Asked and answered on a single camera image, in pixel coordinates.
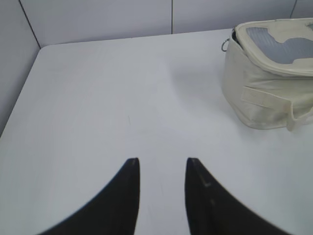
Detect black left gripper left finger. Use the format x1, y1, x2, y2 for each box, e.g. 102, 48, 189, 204
42, 158, 140, 235

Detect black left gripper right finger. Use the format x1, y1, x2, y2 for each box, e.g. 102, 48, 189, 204
185, 158, 281, 235

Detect cream fabric zipper bag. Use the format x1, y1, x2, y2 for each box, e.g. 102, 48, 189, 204
222, 18, 313, 131

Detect metal zipper pull ring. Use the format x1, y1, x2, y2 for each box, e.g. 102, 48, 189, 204
221, 36, 232, 52

